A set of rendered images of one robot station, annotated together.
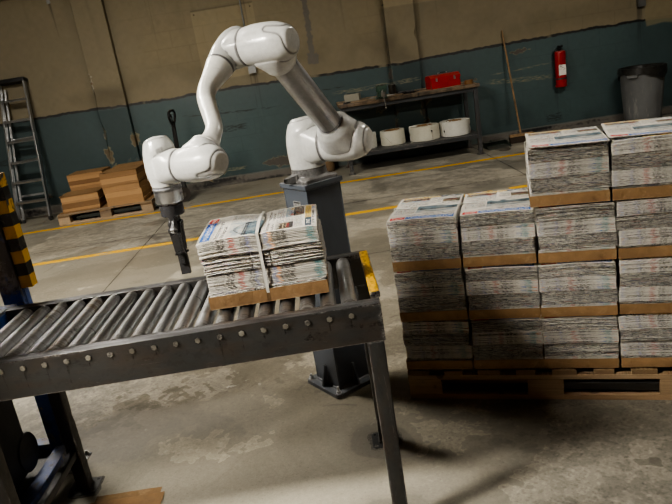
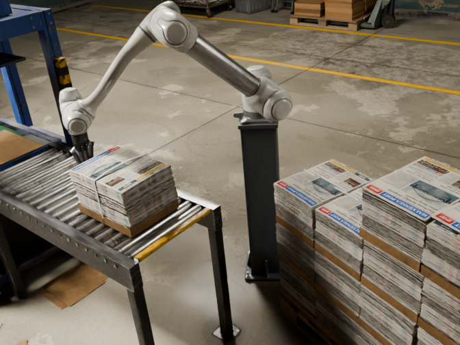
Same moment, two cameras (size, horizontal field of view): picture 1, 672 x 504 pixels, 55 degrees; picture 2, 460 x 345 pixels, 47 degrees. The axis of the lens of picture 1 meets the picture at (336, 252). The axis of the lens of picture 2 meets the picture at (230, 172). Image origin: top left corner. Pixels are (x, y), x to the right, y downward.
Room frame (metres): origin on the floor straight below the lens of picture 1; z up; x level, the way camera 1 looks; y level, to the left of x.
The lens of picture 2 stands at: (0.82, -1.52, 2.08)
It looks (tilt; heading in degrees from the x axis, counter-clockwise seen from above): 29 degrees down; 42
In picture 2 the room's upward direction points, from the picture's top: 5 degrees counter-clockwise
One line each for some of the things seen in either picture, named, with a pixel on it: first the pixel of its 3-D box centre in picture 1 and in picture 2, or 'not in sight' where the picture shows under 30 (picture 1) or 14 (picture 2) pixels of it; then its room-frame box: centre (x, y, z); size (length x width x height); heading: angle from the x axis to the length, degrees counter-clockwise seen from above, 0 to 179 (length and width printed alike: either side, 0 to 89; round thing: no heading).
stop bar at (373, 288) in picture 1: (369, 271); (174, 233); (2.01, -0.10, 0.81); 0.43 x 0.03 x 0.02; 0
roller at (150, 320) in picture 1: (153, 315); (77, 192); (2.03, 0.63, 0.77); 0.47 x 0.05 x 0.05; 0
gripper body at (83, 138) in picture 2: (173, 217); (81, 141); (2.04, 0.50, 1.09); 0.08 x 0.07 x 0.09; 0
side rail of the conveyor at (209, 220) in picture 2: (189, 295); (124, 180); (2.28, 0.56, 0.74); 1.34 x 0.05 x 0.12; 90
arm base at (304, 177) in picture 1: (305, 174); (254, 112); (2.82, 0.08, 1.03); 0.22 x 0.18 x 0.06; 124
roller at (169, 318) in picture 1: (172, 312); (84, 195); (2.03, 0.57, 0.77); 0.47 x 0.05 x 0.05; 0
